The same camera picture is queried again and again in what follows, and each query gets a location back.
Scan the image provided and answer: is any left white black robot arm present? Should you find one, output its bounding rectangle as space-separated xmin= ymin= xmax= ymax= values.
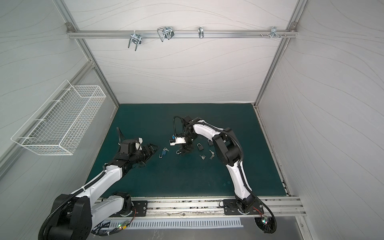
xmin=38 ymin=140 xmax=159 ymax=240

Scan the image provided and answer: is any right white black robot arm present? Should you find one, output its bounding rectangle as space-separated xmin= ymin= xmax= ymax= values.
xmin=174 ymin=116 xmax=257 ymax=215

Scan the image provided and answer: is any silver key pair loose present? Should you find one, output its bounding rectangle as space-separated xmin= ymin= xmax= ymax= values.
xmin=209 ymin=150 xmax=215 ymax=160

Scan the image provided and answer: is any blue padlock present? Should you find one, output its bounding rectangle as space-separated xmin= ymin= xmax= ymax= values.
xmin=159 ymin=148 xmax=169 ymax=159

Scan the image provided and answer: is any green table mat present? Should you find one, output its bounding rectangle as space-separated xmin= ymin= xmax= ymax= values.
xmin=89 ymin=104 xmax=286 ymax=197

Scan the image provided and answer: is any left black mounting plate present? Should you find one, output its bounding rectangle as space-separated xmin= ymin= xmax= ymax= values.
xmin=111 ymin=201 xmax=148 ymax=218

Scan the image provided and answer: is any black mounting plate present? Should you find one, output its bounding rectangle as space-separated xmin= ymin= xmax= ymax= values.
xmin=111 ymin=201 xmax=148 ymax=218
xmin=219 ymin=199 xmax=265 ymax=216

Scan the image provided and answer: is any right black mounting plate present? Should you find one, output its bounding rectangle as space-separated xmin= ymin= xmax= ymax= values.
xmin=219 ymin=199 xmax=265 ymax=216

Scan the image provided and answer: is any metal U-bolt hook middle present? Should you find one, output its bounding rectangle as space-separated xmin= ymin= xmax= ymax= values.
xmin=157 ymin=26 xmax=175 ymax=42

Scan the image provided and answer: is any metal u-bolt hook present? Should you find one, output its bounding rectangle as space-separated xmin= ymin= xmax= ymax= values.
xmin=128 ymin=33 xmax=142 ymax=51
xmin=157 ymin=26 xmax=175 ymax=42

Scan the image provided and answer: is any metal U-bolt hook left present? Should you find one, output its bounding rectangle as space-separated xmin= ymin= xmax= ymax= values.
xmin=128 ymin=33 xmax=142 ymax=51

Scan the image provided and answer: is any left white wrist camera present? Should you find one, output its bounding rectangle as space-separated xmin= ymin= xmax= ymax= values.
xmin=135 ymin=138 xmax=143 ymax=151

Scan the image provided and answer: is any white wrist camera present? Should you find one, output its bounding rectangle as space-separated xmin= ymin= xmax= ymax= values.
xmin=135 ymin=138 xmax=143 ymax=151
xmin=169 ymin=135 xmax=186 ymax=146

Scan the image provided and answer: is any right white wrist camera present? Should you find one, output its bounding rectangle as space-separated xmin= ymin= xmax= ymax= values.
xmin=169 ymin=135 xmax=186 ymax=146

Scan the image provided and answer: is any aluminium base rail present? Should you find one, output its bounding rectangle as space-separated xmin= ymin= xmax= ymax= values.
xmin=95 ymin=196 xmax=307 ymax=218

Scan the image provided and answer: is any white slotted cable duct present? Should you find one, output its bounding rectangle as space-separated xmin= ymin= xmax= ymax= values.
xmin=126 ymin=218 xmax=244 ymax=230

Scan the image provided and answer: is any white wire basket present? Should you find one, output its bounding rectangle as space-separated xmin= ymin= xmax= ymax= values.
xmin=11 ymin=80 xmax=106 ymax=156

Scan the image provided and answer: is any small metal bracket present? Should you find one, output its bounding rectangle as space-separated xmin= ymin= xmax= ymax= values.
xmin=198 ymin=27 xmax=204 ymax=39

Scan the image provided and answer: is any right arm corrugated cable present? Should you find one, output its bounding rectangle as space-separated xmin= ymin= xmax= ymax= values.
xmin=172 ymin=115 xmax=277 ymax=234

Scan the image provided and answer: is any aluminium cross rail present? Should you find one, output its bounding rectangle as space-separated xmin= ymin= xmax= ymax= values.
xmin=67 ymin=29 xmax=298 ymax=40

